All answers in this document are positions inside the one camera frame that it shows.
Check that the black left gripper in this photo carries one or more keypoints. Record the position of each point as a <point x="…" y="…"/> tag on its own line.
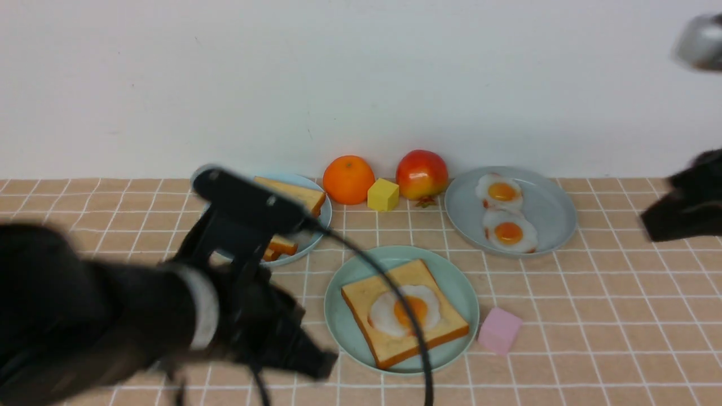
<point x="261" y="326"/>

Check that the fried egg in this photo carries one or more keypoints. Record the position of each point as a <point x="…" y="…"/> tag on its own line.
<point x="387" y="314"/>
<point x="510" y="231"/>
<point x="497" y="191"/>

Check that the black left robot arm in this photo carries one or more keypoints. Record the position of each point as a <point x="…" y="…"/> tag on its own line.
<point x="71" y="324"/>

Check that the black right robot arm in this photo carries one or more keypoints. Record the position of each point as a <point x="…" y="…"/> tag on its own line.
<point x="692" y="207"/>

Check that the teal centre plate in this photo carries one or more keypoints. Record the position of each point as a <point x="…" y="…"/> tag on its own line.
<point x="451" y="280"/>

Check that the light blue bread plate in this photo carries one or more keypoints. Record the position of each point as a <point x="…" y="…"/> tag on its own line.
<point x="306" y="239"/>

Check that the orange fruit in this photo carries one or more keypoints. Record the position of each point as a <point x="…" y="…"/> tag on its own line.
<point x="347" y="180"/>

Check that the yellow cube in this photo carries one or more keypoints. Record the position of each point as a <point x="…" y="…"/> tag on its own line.
<point x="383" y="195"/>

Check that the red apple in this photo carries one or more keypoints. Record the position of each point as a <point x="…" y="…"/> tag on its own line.
<point x="422" y="175"/>

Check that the pink cube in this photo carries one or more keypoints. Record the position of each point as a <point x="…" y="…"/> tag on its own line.
<point x="499" y="331"/>

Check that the grey egg plate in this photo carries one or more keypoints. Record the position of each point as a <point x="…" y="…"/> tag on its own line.
<point x="545" y="205"/>

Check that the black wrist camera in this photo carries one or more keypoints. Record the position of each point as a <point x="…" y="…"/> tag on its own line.
<point x="240" y="220"/>

